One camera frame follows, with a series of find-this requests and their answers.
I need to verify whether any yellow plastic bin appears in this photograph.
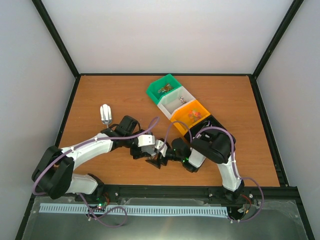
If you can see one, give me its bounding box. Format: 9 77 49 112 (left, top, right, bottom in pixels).
170 100 210 129

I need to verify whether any black plastic bin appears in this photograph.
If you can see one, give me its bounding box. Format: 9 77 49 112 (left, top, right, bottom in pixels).
185 115 225 137

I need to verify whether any metal scoop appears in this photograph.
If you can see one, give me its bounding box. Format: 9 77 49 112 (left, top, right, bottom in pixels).
100 104 113 127

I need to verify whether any white plastic bin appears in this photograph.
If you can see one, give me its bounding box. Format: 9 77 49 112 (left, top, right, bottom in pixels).
157 86 195 120

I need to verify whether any green plastic bin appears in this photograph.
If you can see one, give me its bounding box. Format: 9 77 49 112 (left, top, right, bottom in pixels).
146 74 182 105

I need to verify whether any white round lid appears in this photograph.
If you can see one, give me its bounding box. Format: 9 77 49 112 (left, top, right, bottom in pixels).
144 146 158 157

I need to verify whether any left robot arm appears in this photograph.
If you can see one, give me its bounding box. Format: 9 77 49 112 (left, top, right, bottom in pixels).
31 115 156 202

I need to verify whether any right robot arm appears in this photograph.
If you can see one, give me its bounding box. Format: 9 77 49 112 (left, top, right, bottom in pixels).
146 126 245 203

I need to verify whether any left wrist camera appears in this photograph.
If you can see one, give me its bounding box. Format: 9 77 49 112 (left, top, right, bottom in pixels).
137 134 156 148

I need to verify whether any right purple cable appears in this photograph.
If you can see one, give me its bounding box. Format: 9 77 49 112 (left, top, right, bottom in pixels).
163 121 265 223

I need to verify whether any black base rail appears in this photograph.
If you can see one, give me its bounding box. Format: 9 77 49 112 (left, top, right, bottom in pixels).
94 184 253 206

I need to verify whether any light blue cable duct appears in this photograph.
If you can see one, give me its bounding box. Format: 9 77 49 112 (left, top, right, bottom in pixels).
38 203 228 218

